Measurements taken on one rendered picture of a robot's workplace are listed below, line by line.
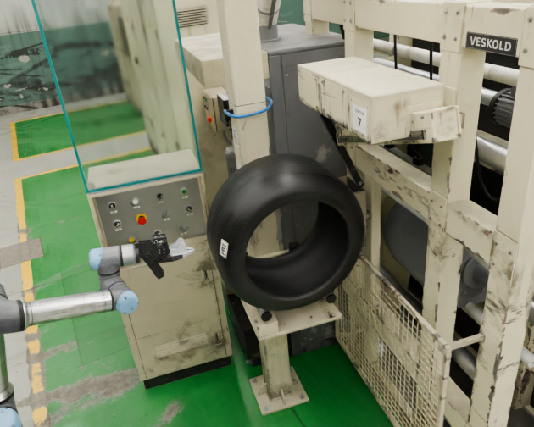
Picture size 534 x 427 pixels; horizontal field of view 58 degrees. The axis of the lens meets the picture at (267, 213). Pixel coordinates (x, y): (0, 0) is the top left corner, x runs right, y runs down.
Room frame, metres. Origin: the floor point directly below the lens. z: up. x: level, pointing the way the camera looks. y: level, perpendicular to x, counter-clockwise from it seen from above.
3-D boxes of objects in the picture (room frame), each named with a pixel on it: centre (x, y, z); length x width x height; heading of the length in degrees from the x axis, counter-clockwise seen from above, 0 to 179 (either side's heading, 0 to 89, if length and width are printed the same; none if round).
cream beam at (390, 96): (1.69, -0.37, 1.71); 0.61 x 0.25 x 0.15; 15
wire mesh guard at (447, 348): (1.59, -0.43, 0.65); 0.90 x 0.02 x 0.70; 15
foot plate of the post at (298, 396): (1.97, 0.04, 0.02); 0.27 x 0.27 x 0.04; 15
